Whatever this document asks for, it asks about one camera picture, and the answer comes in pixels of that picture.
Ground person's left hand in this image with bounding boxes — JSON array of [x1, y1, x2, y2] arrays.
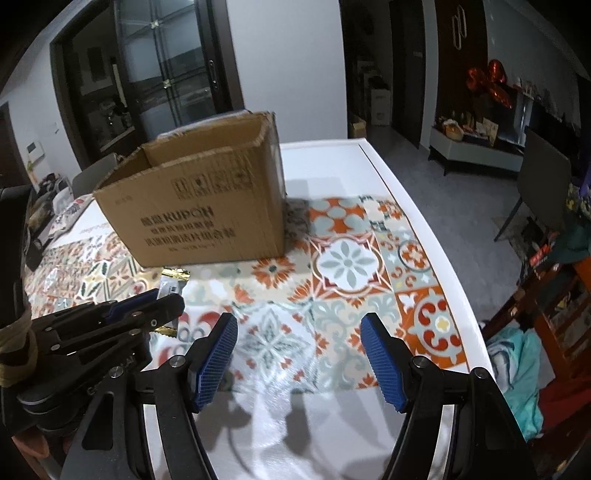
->
[[13, 431, 49, 462]]

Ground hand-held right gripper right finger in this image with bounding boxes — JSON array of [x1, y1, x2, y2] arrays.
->
[[360, 313, 539, 480]]

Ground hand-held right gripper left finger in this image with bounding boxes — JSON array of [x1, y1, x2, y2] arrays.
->
[[60, 311, 239, 480]]

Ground white carton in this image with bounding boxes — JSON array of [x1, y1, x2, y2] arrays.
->
[[369, 88, 393, 127]]

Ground white gold-edged snack packet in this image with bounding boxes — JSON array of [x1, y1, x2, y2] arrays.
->
[[154, 268, 192, 339]]

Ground red foil balloons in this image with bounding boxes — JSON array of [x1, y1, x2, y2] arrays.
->
[[466, 59, 515, 109]]

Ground red cloth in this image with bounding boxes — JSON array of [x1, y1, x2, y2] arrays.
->
[[536, 383, 591, 444]]

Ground tile-patterned table mat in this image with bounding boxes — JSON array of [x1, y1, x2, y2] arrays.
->
[[23, 194, 472, 393]]

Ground teal cloth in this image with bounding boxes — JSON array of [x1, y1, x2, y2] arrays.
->
[[485, 325, 546, 439]]

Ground black television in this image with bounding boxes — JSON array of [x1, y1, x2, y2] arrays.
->
[[501, 83, 583, 148]]

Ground white low cabinet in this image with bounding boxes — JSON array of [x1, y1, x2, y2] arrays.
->
[[427, 124, 527, 178]]

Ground orange wooden rack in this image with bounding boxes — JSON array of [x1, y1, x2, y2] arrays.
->
[[480, 258, 591, 416]]

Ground white wall ornament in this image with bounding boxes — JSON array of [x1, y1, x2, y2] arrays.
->
[[451, 7, 467, 49]]

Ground brown cardboard box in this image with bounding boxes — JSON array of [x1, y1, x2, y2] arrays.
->
[[92, 111, 287, 268]]

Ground white printed packets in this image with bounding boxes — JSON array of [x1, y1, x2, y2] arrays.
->
[[46, 194, 99, 241]]

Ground dark framed glass door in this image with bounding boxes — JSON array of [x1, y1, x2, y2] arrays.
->
[[50, 0, 245, 171]]

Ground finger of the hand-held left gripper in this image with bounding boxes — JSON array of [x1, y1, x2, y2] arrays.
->
[[32, 292, 160, 344], [46, 293, 185, 358]]

